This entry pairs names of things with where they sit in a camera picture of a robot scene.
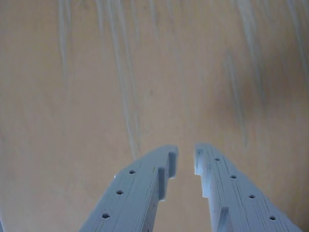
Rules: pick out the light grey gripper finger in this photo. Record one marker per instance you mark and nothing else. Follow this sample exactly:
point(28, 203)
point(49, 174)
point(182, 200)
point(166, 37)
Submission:
point(132, 193)
point(231, 198)

